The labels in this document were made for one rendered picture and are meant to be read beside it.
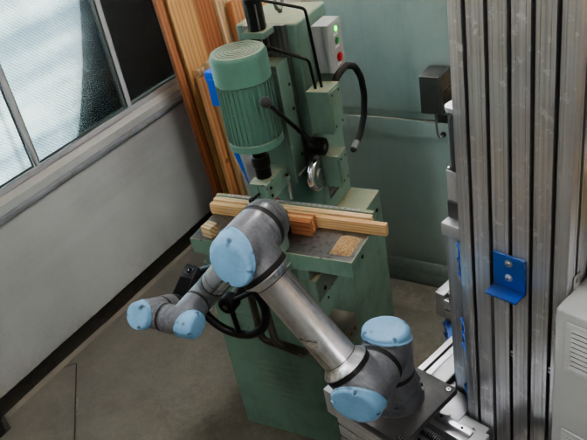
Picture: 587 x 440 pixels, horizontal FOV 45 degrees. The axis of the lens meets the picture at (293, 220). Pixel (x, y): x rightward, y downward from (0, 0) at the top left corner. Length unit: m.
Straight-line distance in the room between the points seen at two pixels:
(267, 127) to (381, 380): 0.92
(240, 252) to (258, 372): 1.31
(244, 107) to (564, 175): 1.10
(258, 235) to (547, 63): 0.66
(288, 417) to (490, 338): 1.32
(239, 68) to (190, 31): 1.61
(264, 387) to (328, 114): 1.08
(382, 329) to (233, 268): 0.40
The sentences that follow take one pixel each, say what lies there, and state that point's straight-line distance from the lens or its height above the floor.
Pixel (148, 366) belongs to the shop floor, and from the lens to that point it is 3.40.
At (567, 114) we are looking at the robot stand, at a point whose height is 1.61.
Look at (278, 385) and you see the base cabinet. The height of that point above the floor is 0.27.
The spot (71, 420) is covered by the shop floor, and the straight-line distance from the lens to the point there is 3.32.
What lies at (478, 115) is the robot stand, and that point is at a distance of 1.39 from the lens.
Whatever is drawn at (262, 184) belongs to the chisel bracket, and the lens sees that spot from 2.30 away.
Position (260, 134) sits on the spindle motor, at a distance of 2.19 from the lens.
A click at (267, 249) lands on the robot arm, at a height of 1.34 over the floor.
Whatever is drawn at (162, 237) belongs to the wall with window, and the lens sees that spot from 3.91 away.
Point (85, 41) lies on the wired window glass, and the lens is 3.52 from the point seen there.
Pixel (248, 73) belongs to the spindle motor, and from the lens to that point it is 2.11.
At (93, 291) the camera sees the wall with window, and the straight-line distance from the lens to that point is 3.62.
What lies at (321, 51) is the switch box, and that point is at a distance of 2.36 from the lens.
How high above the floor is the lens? 2.17
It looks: 32 degrees down
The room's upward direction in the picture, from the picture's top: 11 degrees counter-clockwise
